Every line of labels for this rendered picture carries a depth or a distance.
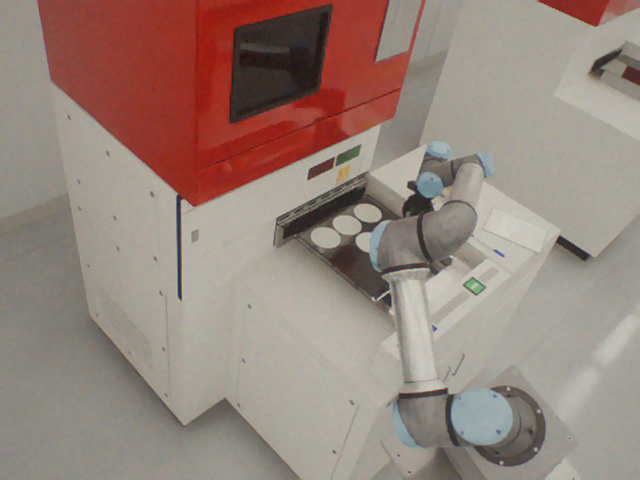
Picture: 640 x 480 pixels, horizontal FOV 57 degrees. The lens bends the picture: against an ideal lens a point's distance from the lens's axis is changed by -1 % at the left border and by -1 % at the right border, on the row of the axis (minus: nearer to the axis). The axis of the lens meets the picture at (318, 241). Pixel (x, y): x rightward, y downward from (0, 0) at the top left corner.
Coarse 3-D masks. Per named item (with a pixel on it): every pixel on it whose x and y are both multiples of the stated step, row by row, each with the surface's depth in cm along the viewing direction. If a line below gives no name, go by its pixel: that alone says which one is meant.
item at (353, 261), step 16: (352, 208) 211; (320, 224) 202; (368, 224) 206; (304, 240) 195; (352, 240) 198; (336, 256) 192; (352, 256) 193; (368, 256) 194; (352, 272) 187; (368, 272) 189; (368, 288) 183; (384, 288) 184
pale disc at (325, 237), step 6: (318, 228) 200; (324, 228) 201; (312, 234) 198; (318, 234) 198; (324, 234) 198; (330, 234) 199; (336, 234) 199; (312, 240) 196; (318, 240) 196; (324, 240) 196; (330, 240) 197; (336, 240) 197; (324, 246) 194; (330, 246) 195
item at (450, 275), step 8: (440, 272) 196; (448, 272) 197; (456, 272) 198; (432, 280) 193; (440, 280) 194; (448, 280) 194; (456, 280) 195; (432, 288) 190; (440, 288) 191; (432, 296) 188; (392, 312) 180; (392, 320) 181
